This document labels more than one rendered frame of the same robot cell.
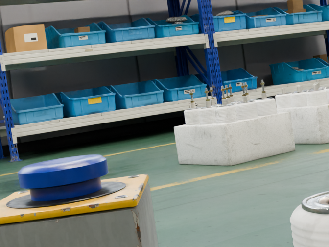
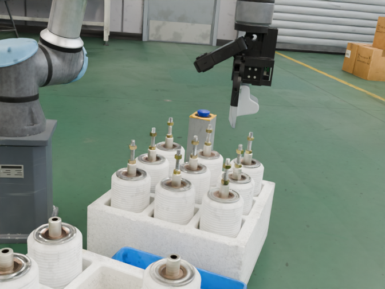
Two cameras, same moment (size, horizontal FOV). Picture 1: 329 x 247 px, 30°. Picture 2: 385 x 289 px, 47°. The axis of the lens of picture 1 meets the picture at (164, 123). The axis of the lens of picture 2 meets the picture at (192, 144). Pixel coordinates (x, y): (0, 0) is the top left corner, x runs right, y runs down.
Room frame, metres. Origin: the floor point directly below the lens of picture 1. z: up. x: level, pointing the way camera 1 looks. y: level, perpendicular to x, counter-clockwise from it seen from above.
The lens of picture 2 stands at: (0.62, -1.28, 0.69)
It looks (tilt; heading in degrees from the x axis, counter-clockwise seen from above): 19 degrees down; 106
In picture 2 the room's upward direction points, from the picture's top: 5 degrees clockwise
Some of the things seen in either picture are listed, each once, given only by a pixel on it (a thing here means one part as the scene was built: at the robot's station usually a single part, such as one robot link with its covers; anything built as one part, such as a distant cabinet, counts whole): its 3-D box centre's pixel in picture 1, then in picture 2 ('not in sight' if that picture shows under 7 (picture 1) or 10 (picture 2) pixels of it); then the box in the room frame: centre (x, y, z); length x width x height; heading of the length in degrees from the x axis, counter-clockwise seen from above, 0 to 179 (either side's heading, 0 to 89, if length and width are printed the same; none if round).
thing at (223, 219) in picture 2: not in sight; (219, 230); (0.45, -0.37, 0.16); 0.10 x 0.10 x 0.18
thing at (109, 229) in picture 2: not in sight; (187, 222); (0.34, -0.24, 0.09); 0.39 x 0.39 x 0.18; 87
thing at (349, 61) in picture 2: not in sight; (362, 58); (0.99, 3.87, 0.15); 0.30 x 0.24 x 0.30; 25
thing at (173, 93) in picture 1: (175, 88); not in sight; (5.43, -0.14, 0.36); 0.50 x 0.38 x 0.21; 27
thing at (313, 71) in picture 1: (299, 70); not in sight; (6.00, -1.38, 0.36); 0.50 x 0.38 x 0.21; 25
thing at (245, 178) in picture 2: not in sight; (236, 178); (0.46, -0.25, 0.25); 0.08 x 0.08 x 0.01
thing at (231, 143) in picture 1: (233, 138); not in sight; (2.86, -0.31, 0.09); 0.39 x 0.39 x 0.18; 33
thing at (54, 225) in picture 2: not in sight; (55, 227); (0.21, -0.67, 0.26); 0.02 x 0.02 x 0.03
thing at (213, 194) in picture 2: not in sight; (223, 195); (0.45, -0.37, 0.25); 0.08 x 0.08 x 0.01
